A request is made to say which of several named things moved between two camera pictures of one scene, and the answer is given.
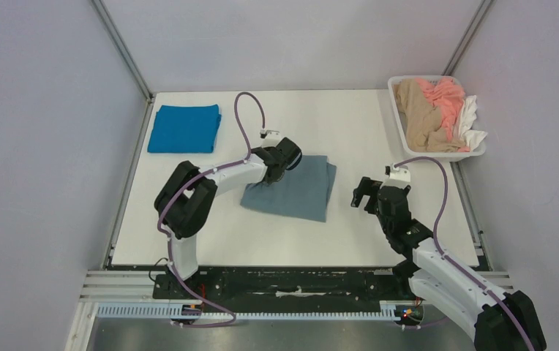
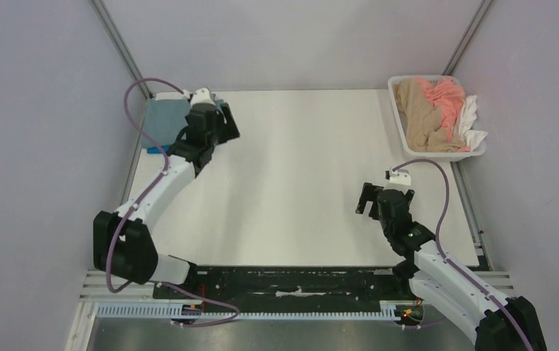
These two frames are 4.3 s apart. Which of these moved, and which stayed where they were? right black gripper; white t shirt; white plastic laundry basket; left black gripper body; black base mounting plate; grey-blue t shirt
Moved: left black gripper body; grey-blue t shirt
Stayed: right black gripper; black base mounting plate; white t shirt; white plastic laundry basket
